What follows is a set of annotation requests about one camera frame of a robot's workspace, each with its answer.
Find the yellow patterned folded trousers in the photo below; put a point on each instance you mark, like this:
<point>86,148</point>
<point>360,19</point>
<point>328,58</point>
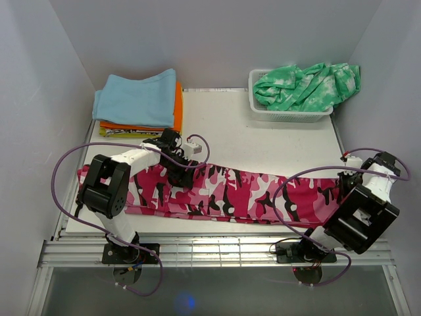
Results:
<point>127,133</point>

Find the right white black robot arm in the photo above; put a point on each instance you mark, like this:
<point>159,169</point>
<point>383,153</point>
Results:
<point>365,210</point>

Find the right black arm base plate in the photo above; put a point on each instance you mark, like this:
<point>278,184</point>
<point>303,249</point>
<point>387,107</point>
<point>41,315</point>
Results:
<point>289,255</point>

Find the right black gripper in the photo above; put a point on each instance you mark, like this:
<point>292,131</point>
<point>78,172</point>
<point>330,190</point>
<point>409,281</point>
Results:
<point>343,191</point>

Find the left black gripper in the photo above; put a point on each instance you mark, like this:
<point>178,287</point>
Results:
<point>183,178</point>

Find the aluminium frame rail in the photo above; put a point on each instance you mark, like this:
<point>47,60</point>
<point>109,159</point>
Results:
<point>194,251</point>

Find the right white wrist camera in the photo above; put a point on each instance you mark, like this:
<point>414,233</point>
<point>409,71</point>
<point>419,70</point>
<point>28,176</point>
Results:
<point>351,161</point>

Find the white plastic basket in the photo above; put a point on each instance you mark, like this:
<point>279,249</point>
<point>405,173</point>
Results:
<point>261,113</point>

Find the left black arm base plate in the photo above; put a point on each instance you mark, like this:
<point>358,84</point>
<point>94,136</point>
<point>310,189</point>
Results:
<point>110,256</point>

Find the pink camouflage trousers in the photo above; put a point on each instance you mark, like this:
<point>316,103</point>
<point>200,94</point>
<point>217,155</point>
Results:
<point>230,195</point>

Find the orange folded trousers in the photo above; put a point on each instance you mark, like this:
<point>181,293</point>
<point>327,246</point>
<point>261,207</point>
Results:
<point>178,117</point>

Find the light blue folded trousers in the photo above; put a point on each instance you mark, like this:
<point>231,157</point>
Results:
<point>149,102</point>

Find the green tie-dye trousers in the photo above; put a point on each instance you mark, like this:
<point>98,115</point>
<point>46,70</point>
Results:
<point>315,89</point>

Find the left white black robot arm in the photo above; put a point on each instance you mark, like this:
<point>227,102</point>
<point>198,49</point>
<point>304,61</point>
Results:
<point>105,187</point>

